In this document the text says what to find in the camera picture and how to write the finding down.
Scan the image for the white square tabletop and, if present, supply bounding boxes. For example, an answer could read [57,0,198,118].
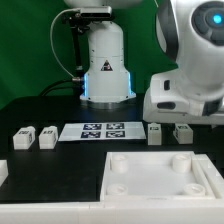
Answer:
[100,151,216,201]

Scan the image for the white obstacle wall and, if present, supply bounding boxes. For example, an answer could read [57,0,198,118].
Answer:
[196,154,224,200]
[0,200,224,224]

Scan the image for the sheet with fiducial markers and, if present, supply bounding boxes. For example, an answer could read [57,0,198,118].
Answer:
[59,122,146,142]

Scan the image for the white left obstacle block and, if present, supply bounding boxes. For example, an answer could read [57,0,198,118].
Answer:
[0,160,8,187]

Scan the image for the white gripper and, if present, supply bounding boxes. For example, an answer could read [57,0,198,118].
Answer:
[143,70,224,125]

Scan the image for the white front obstacle wall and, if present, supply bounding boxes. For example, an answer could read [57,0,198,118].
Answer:
[0,200,224,224]

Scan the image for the black base cables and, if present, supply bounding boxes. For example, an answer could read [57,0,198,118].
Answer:
[39,78,84,98]

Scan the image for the grey camera cable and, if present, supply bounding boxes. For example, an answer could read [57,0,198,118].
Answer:
[49,7,83,81]

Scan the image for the white right obstacle wall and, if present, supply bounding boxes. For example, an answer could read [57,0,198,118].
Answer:
[196,154,224,200]

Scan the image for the grey camera on mount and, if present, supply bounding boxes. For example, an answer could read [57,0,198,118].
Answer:
[80,6,112,19]

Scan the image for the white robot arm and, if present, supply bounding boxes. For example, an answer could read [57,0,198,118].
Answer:
[64,0,224,124]

